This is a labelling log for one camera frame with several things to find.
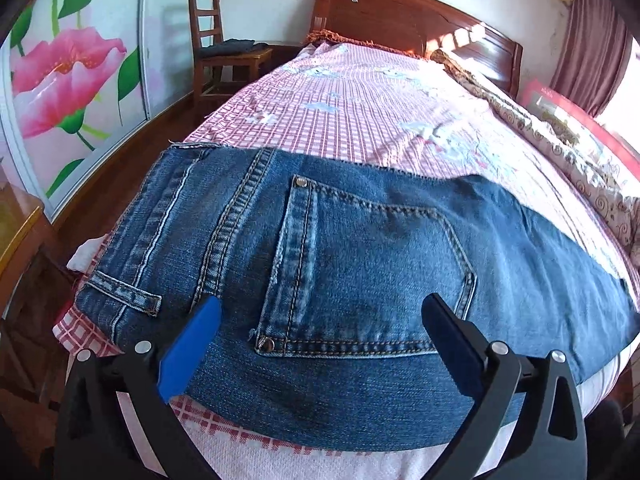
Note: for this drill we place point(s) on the pink curtain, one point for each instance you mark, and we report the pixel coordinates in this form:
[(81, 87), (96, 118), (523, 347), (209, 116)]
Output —
[(590, 45)]

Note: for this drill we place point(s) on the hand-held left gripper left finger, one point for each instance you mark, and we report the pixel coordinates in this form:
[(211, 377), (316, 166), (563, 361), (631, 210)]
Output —
[(192, 345)]

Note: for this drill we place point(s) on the dark folded cloth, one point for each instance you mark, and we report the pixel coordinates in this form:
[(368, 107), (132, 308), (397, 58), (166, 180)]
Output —
[(232, 47)]

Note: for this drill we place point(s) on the pink bed rail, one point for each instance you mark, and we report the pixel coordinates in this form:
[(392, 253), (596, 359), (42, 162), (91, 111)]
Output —
[(600, 130)]

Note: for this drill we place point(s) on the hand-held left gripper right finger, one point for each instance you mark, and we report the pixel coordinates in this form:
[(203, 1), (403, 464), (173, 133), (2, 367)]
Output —
[(450, 345)]

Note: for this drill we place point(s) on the blue denim pants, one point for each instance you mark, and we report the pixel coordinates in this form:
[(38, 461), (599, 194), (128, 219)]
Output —
[(350, 260)]

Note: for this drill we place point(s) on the wooden chair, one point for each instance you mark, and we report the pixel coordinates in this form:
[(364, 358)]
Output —
[(205, 15)]

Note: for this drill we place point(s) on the bed with pink checked sheet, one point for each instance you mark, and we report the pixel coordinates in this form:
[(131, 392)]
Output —
[(350, 110)]

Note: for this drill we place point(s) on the wooden nightstand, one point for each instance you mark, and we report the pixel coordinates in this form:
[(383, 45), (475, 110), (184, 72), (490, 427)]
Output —
[(285, 55)]

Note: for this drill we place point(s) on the floral sliding door wardrobe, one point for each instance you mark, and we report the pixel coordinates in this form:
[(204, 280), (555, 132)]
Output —
[(65, 75)]

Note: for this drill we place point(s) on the swirl patterned quilt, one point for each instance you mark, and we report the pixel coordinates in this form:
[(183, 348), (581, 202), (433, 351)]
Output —
[(575, 160)]

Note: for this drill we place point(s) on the orange fringed cloth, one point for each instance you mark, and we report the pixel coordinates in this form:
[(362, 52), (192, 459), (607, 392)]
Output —
[(350, 40)]

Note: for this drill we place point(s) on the wooden bed headboard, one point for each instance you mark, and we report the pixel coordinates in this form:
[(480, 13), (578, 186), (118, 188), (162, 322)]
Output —
[(400, 15)]

